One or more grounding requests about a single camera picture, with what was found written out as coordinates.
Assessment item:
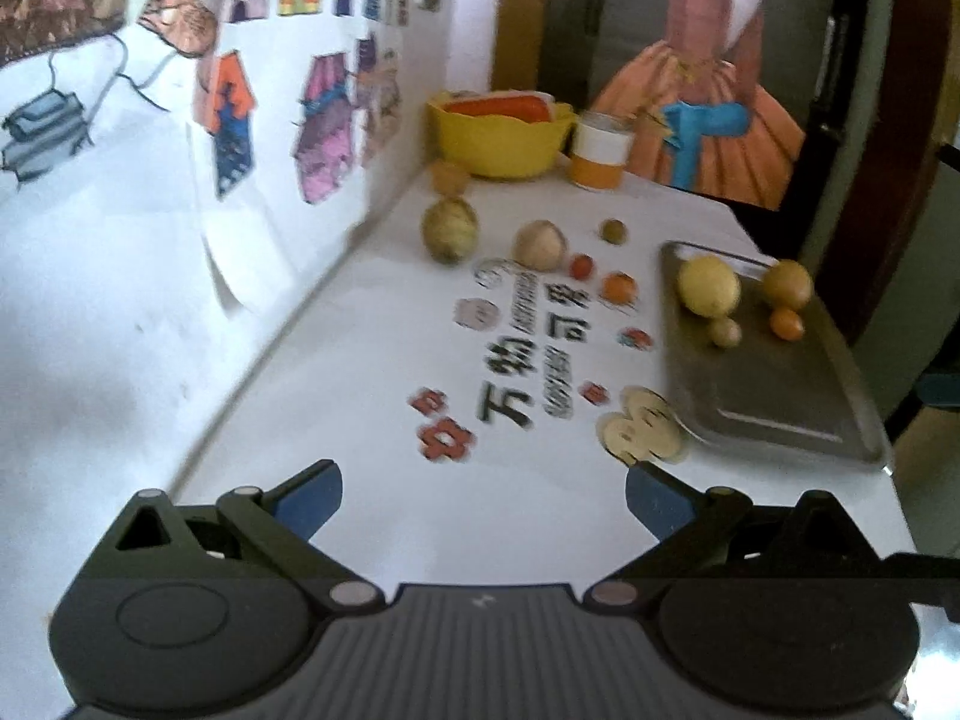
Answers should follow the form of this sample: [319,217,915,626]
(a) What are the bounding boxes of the small tan kiwi fruit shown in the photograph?
[708,316,742,349]

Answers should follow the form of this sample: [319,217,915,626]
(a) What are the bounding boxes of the small orange tangerine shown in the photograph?
[770,305,805,343]

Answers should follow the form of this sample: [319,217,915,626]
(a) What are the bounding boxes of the large yellow lemon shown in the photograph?
[677,255,742,319]

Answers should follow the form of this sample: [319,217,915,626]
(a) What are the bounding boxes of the brown round pear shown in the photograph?
[761,260,814,312]

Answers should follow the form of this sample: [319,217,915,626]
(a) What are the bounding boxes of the small red tomato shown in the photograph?
[569,254,596,281]

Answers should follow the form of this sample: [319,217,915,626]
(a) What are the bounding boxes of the small brown round fruit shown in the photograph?
[599,218,628,245]

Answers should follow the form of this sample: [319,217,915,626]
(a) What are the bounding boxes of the metal tray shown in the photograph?
[659,241,893,468]

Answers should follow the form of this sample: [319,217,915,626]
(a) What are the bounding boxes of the beige peach fruit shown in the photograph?
[512,220,568,273]

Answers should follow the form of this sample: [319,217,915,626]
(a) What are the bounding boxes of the green oval mango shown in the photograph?
[420,197,480,265]

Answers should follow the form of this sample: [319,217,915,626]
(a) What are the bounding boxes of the small orange fruit by bowl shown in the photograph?
[430,160,470,199]

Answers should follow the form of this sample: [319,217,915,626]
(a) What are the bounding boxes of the white orange cup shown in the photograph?
[568,110,635,192]

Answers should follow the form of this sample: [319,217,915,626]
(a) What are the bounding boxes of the woman in dress painting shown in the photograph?
[592,0,804,210]

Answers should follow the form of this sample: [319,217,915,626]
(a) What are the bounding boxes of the yellow plastic bowl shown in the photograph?
[428,91,578,181]

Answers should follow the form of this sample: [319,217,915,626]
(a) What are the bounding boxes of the orange sponge in bowl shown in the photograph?
[444,93,555,124]

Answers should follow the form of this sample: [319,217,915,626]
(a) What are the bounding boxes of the colourful house drawings sheet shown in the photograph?
[195,0,443,312]

